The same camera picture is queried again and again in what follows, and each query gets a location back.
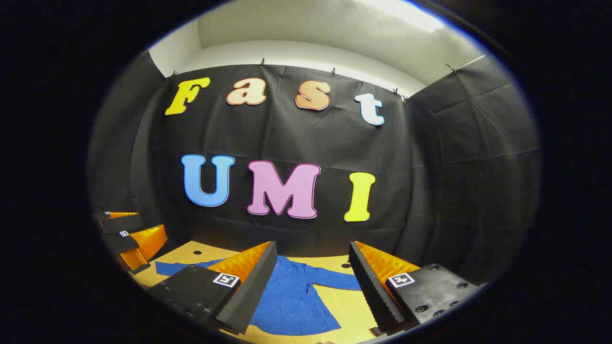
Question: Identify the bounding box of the blue shirt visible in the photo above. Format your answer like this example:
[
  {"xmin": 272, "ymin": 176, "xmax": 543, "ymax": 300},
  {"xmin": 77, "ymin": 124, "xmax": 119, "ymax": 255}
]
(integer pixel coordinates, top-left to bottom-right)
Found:
[{"xmin": 154, "ymin": 255, "xmax": 362, "ymax": 336}]

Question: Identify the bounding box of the black backdrop cloth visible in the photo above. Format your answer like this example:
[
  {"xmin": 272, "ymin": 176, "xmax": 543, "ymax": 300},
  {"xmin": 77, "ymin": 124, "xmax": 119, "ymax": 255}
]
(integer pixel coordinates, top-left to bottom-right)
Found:
[{"xmin": 88, "ymin": 50, "xmax": 541, "ymax": 287}]

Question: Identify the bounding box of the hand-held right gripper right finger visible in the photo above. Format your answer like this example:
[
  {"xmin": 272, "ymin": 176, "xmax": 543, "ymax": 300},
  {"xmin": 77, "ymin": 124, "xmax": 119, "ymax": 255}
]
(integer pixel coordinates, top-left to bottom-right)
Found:
[{"xmin": 348, "ymin": 241, "xmax": 481, "ymax": 337}]

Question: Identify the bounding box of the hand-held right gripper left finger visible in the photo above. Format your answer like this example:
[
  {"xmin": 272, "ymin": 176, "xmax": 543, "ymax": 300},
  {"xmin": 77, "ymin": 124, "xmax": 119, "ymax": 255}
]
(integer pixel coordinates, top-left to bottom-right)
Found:
[{"xmin": 146, "ymin": 241, "xmax": 278, "ymax": 335}]

